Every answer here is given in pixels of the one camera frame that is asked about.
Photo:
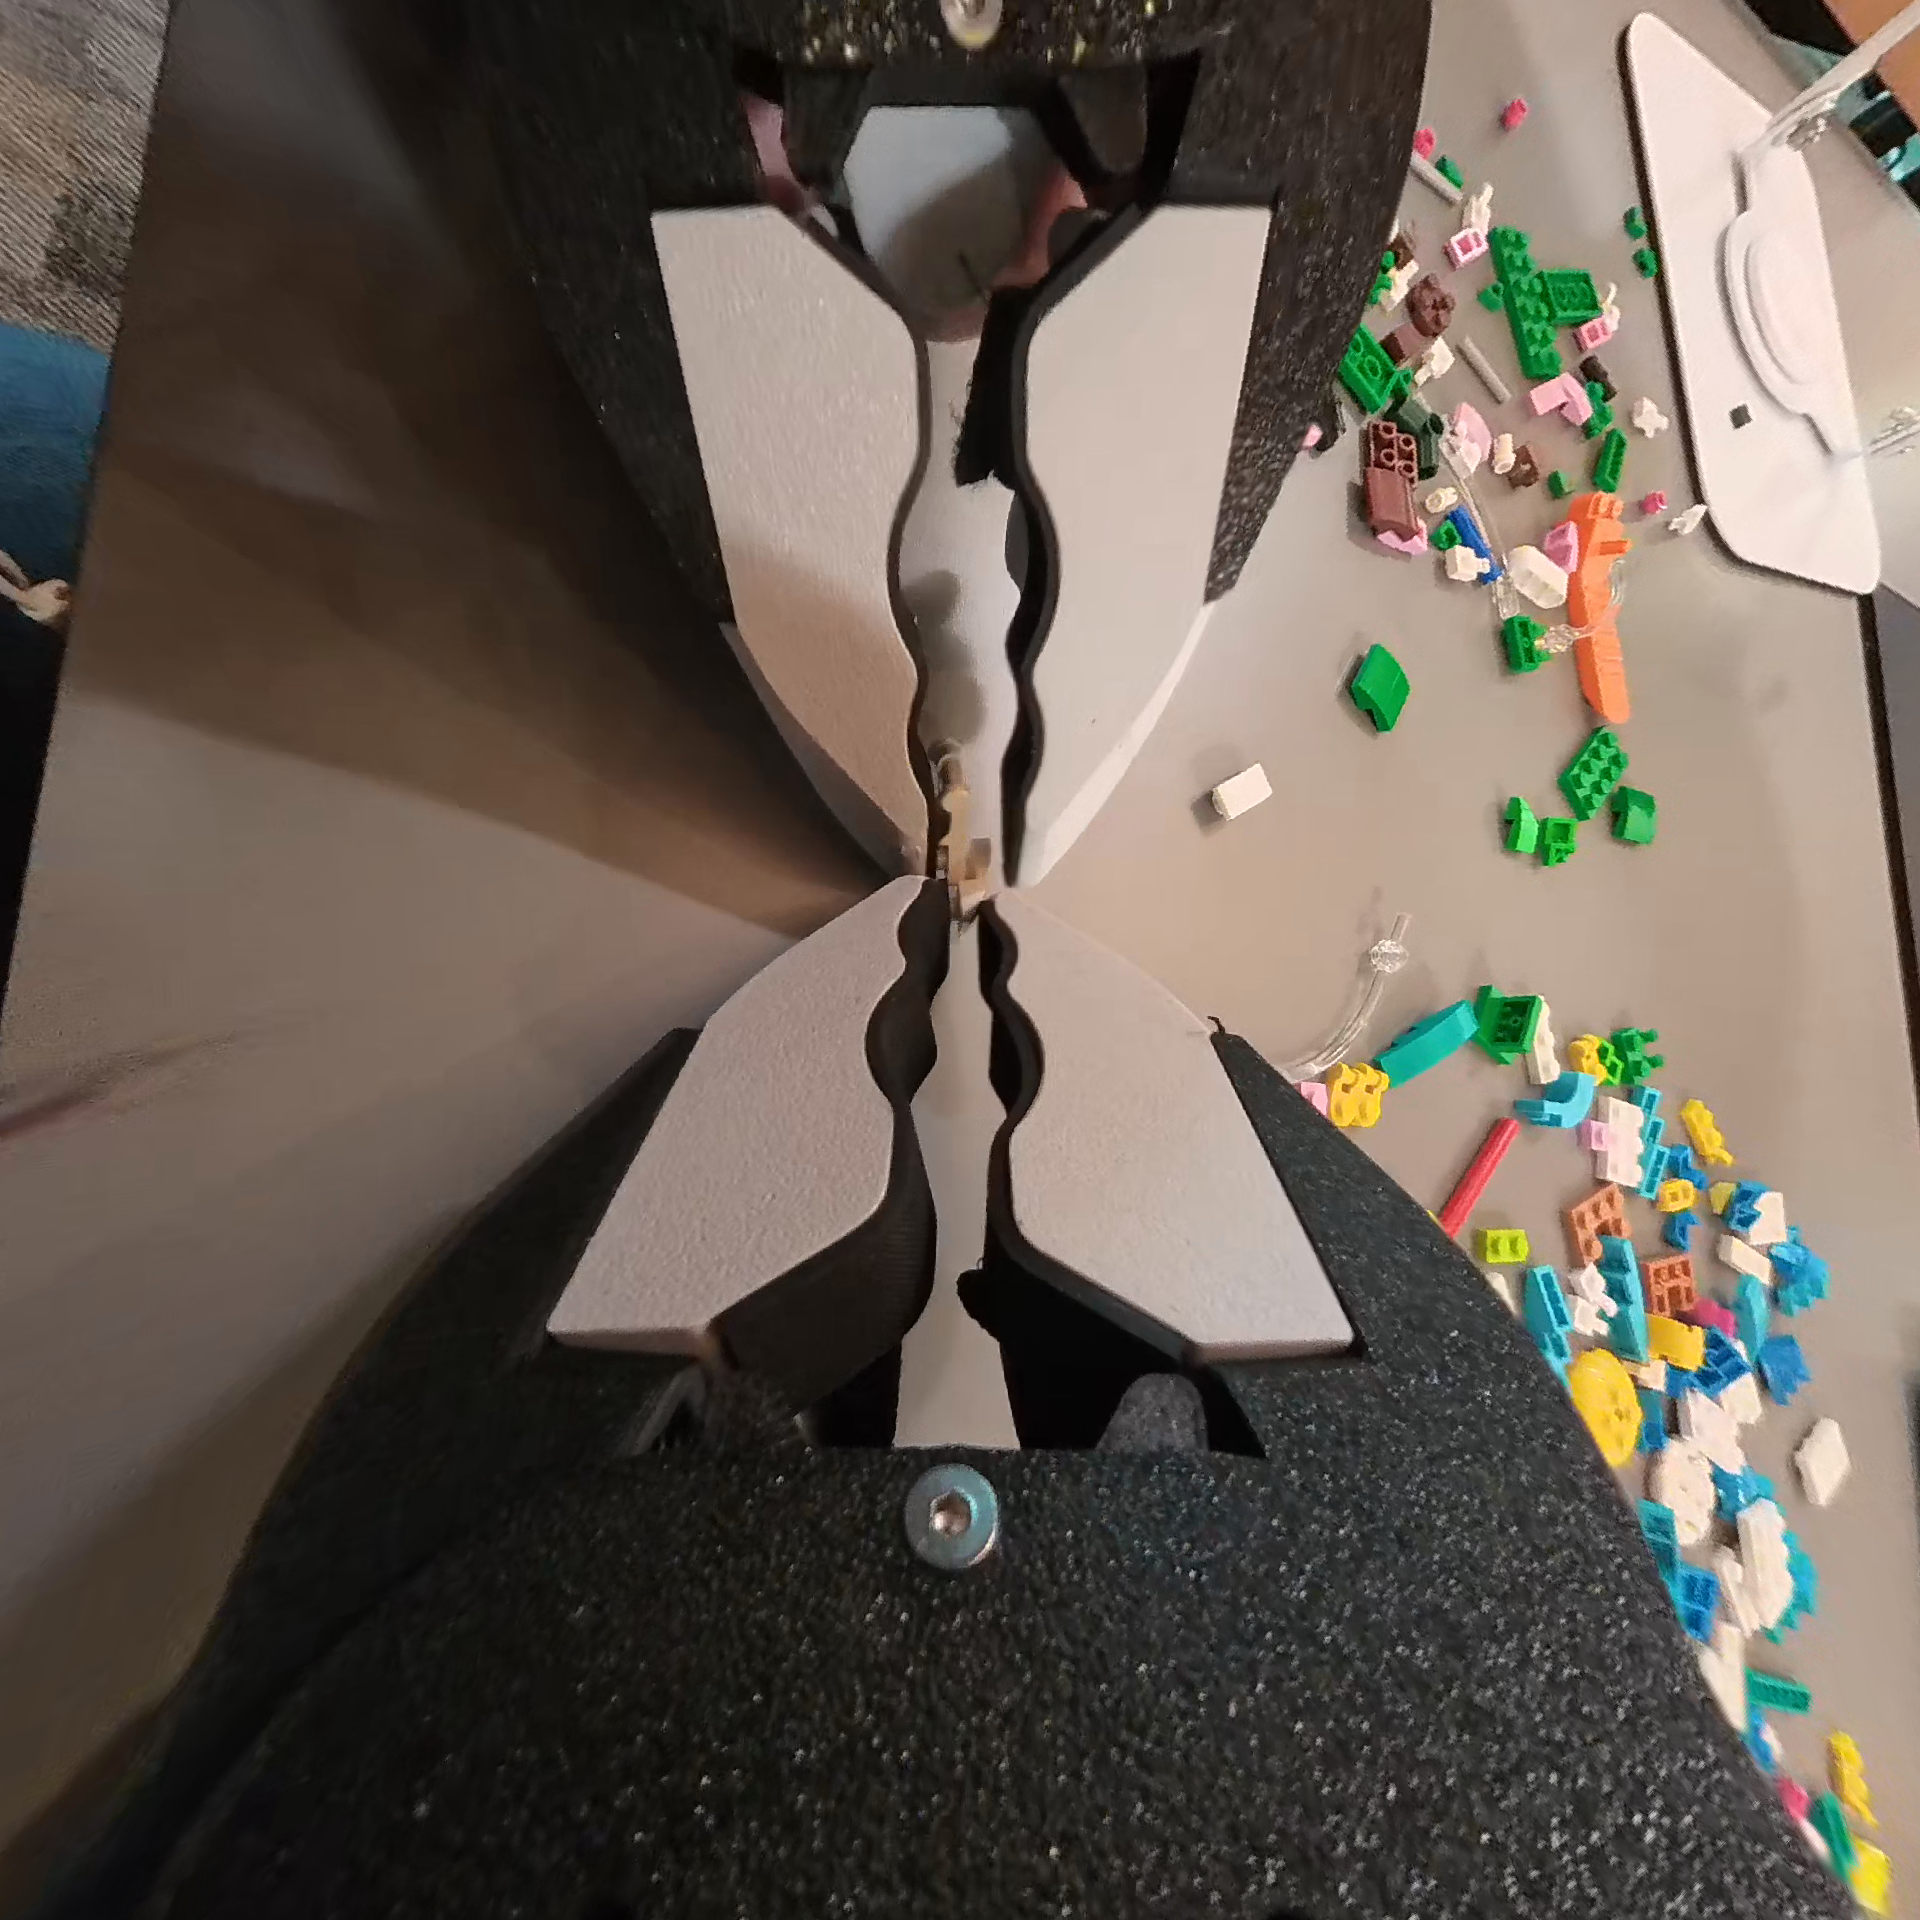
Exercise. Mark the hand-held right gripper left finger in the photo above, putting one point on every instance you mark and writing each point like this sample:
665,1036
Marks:
720,1185

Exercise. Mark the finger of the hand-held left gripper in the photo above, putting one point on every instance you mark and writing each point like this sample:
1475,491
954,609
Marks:
1140,495
780,495

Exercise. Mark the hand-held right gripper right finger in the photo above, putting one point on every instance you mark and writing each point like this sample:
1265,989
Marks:
1161,1202

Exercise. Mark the small tan lego piece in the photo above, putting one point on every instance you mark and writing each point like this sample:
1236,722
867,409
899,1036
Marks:
963,858

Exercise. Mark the clear curved lego tube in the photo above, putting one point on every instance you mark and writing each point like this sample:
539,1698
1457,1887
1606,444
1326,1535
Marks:
1350,1009

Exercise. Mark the green curved lego slope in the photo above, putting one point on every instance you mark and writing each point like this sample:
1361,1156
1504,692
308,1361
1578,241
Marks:
1382,687

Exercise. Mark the white lego brick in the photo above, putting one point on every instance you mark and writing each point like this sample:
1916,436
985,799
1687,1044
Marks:
1242,791

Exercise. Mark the red lego bar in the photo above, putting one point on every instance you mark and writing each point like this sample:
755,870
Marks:
1478,1178

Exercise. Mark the pile of green brown lego pieces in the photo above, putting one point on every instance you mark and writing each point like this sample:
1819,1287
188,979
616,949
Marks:
1530,307

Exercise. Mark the orange lego carrot piece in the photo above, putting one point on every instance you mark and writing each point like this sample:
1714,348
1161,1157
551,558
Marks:
1598,630

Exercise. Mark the small green lego brick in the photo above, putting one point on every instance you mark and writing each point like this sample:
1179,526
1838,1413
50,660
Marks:
1538,833

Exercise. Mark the green studded lego plate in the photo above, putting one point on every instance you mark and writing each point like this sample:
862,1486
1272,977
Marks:
1594,772

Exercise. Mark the pile of blue yellow lego pieces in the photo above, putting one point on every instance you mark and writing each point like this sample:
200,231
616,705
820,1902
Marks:
1680,1319

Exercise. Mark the green lego slope brick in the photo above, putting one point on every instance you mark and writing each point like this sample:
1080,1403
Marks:
1634,815

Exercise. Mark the blue cushion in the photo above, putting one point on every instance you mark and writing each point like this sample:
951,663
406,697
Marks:
44,452

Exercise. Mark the white round stand base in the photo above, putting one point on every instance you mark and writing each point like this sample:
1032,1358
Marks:
1793,301

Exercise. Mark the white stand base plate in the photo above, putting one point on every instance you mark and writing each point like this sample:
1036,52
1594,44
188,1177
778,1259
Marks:
1680,301

